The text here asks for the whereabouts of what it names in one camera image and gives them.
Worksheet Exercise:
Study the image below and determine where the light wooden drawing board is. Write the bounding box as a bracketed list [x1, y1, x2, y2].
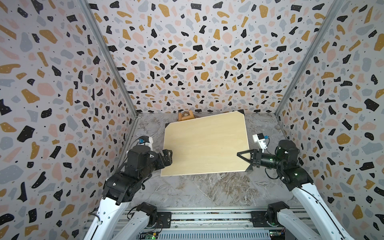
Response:
[161, 110, 250, 177]

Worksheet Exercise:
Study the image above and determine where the small wooden easel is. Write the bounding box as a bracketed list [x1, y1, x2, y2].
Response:
[178, 110, 195, 122]

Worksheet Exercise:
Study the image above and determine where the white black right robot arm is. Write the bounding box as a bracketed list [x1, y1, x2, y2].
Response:
[237, 140, 352, 240]

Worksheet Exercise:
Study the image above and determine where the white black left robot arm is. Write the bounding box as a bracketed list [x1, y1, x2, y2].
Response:
[85, 144, 173, 240]

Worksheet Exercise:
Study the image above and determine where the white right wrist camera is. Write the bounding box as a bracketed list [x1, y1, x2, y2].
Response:
[252, 133, 269, 150]

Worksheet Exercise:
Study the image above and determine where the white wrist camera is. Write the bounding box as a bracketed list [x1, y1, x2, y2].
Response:
[252, 133, 269, 150]
[137, 136, 154, 151]

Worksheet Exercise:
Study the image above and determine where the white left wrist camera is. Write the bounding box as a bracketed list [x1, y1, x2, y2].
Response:
[137, 136, 154, 151]

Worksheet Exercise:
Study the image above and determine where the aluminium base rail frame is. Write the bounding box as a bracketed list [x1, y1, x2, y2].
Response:
[110, 203, 316, 240]

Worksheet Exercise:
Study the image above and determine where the left aluminium corner post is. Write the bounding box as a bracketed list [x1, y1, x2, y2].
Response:
[76, 0, 139, 118]

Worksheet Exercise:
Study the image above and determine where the aluminium corner post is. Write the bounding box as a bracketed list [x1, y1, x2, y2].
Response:
[273, 0, 346, 117]
[76, 0, 139, 118]

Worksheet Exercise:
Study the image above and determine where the right aluminium corner post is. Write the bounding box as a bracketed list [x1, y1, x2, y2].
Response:
[273, 0, 346, 117]

